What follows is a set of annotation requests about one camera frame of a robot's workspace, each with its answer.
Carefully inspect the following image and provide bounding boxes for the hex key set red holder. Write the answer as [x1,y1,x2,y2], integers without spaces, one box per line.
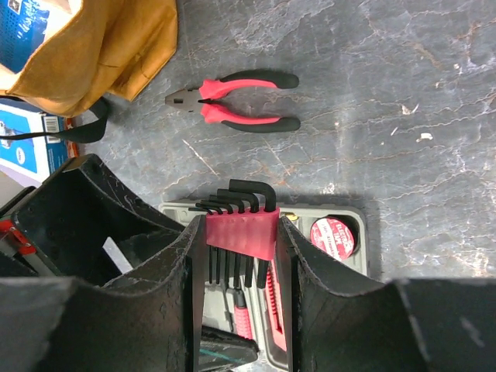
[188,178,281,290]

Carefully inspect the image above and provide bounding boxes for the black electrical tape roll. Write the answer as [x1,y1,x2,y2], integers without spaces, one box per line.
[310,215,358,261]

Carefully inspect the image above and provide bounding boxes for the long red handled screwdriver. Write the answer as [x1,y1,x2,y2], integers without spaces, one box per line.
[232,288,253,339]

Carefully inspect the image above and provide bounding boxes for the red black utility knife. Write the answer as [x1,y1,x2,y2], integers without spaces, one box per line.
[265,260,287,352]

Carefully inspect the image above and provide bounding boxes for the clear voltage tester screwdriver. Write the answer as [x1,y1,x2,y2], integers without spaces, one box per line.
[281,212,300,226]

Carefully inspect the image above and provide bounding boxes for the blue box inside bag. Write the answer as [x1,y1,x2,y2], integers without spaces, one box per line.
[1,0,50,74]

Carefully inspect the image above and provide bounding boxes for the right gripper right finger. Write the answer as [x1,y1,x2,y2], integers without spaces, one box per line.
[276,218,495,371]

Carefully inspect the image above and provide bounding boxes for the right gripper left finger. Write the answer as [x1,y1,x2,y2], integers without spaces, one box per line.
[1,217,205,371]

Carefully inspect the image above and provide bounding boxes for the yellow canvas tool bag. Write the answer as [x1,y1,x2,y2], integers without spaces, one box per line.
[1,1,178,143]

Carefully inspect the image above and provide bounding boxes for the grey plastic tool case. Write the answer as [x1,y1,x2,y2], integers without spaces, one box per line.
[158,199,369,371]

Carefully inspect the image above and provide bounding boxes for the red black pliers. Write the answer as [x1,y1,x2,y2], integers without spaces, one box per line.
[164,69,301,134]

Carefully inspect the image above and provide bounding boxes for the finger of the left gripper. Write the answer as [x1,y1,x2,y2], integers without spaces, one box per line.
[198,325,259,368]

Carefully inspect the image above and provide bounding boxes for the blue white cardboard box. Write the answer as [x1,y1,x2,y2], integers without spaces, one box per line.
[1,98,79,184]

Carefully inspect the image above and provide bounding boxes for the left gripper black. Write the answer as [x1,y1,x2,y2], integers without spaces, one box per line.
[1,154,184,286]

